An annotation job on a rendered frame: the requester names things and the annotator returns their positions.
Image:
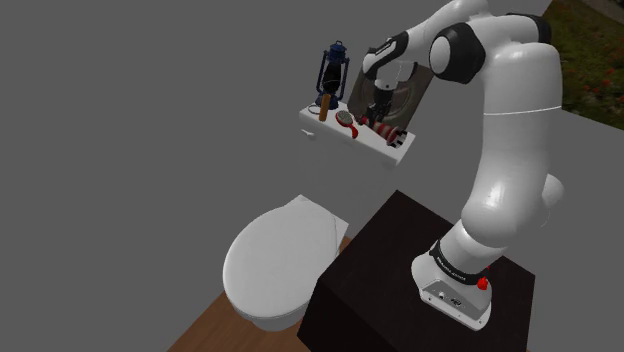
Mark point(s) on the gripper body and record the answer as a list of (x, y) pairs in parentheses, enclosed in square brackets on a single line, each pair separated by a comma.
[(380, 101)]

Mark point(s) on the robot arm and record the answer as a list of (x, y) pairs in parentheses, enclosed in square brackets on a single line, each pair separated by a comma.
[(521, 146)]

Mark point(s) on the grey brown square plate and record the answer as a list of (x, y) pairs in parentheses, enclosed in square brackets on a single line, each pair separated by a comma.
[(407, 100)]

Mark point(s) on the red white striped roll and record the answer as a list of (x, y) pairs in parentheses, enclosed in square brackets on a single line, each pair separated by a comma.
[(385, 130)]

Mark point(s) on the red hairbrush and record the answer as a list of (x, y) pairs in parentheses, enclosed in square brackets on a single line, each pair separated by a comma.
[(347, 123)]

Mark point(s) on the blue oil lantern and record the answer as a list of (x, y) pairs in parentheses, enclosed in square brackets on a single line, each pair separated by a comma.
[(333, 73)]

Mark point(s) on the orange cylinder bottle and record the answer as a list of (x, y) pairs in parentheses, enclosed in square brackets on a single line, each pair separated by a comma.
[(324, 107)]

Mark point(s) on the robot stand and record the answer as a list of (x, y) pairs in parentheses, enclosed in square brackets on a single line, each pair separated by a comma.
[(385, 292)]

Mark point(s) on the white toilet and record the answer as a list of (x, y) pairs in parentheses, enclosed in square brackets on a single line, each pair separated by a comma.
[(278, 263)]

